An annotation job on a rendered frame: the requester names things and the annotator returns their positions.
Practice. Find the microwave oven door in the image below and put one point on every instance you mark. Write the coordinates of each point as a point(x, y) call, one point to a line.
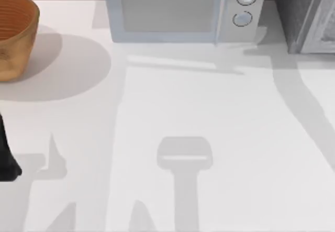
point(167, 9)

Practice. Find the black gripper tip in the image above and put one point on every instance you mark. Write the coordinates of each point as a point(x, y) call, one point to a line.
point(7, 161)

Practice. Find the pale microwave oven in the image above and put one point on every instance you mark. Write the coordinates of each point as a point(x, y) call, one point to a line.
point(243, 33)

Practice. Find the grey cabinet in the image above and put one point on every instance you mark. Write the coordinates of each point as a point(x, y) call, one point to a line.
point(308, 14)

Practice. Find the brown woven basket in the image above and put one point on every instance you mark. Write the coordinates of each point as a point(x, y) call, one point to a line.
point(15, 33)

